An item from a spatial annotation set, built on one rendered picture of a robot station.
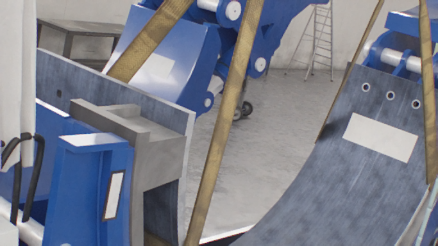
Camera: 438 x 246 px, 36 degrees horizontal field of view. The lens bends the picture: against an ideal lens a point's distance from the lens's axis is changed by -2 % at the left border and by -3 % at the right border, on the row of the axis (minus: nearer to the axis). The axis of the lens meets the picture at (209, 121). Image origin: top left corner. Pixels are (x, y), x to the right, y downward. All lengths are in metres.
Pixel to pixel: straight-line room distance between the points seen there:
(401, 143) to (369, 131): 0.20
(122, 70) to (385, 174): 1.73
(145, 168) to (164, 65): 3.10
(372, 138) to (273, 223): 0.68
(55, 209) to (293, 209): 2.16
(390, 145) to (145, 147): 2.14
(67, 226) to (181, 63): 3.15
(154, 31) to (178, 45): 2.49
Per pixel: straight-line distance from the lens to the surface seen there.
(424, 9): 3.24
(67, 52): 11.57
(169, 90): 4.69
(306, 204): 3.62
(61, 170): 1.59
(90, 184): 1.66
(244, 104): 11.94
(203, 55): 4.69
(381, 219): 3.51
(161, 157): 1.75
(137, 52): 2.30
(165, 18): 2.29
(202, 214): 2.01
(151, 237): 2.02
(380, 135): 3.68
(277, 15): 5.31
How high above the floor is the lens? 2.58
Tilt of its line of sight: 14 degrees down
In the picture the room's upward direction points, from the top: 13 degrees clockwise
